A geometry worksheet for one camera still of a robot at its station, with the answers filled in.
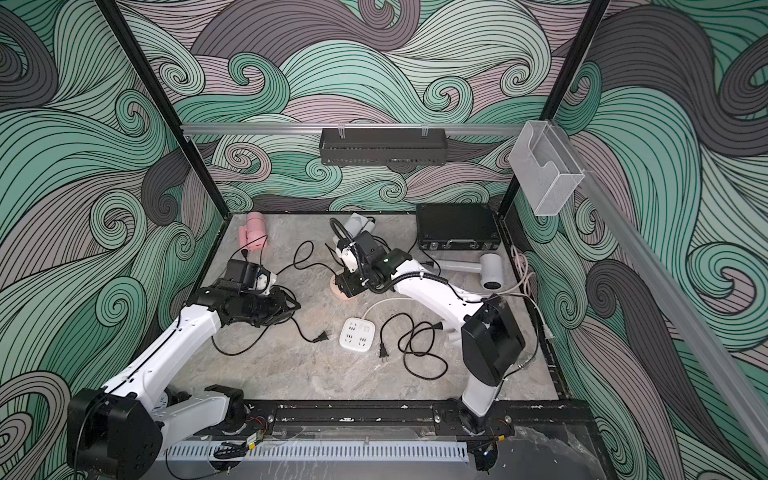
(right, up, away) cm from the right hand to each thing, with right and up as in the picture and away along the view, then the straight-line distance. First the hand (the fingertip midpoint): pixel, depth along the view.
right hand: (343, 284), depth 82 cm
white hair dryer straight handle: (+47, +3, +15) cm, 50 cm away
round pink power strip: (-4, -4, +14) cm, 15 cm away
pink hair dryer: (-37, +14, +27) cm, 48 cm away
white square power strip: (+4, -15, +3) cm, 16 cm away
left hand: (-13, -5, -3) cm, 14 cm away
